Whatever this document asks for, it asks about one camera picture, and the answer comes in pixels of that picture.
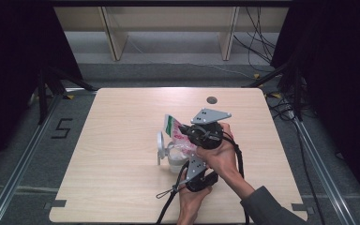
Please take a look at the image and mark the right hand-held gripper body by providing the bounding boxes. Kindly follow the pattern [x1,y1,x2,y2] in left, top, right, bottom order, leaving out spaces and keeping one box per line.
[185,107,233,150]

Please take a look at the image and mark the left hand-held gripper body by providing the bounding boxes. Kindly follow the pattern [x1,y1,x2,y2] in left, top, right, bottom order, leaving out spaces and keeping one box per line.
[184,154,220,193]

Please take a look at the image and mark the pink bag of white granules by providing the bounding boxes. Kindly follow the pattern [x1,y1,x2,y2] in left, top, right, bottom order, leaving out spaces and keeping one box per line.
[163,113,199,158]

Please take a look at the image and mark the glass jar with grey lid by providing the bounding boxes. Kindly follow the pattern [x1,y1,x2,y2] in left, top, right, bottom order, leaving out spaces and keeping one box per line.
[157,130,195,174]

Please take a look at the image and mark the person's left hand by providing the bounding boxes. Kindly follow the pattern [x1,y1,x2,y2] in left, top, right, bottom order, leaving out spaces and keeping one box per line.
[176,186,214,218]

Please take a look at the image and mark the person's right hand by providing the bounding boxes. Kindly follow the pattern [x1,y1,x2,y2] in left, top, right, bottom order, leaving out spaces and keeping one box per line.
[195,122,242,182]

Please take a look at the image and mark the black metal stand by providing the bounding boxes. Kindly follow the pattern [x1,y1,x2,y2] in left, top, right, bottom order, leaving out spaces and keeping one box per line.
[37,66,98,126]
[243,57,306,122]

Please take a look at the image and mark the wooden shelf unit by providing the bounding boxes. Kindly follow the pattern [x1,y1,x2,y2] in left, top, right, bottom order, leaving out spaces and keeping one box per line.
[53,6,290,62]

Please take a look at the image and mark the dark curtain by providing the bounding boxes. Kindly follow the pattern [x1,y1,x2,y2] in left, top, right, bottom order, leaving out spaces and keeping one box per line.
[0,0,83,176]
[270,0,360,204]

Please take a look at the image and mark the thin cord loop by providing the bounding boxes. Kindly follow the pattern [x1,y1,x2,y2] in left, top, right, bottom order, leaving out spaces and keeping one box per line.
[156,187,182,200]

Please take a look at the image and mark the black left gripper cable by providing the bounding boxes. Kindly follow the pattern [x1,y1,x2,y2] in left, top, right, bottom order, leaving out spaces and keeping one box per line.
[156,160,190,225]

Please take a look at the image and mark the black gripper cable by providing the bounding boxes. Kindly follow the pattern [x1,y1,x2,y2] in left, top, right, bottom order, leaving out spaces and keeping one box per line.
[223,130,251,225]
[156,160,190,225]

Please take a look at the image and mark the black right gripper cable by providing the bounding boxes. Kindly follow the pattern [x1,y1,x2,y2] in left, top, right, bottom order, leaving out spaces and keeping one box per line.
[223,130,251,225]

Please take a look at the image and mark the black floor cables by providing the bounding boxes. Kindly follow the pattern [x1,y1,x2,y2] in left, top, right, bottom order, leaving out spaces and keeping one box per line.
[232,7,278,65]

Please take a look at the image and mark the dark table corner bracket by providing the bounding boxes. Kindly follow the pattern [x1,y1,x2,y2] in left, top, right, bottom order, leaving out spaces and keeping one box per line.
[291,202,315,216]
[43,199,68,210]

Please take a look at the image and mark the metal floor rail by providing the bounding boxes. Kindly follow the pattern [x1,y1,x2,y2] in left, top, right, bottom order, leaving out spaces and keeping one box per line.
[293,118,357,225]
[0,90,65,225]

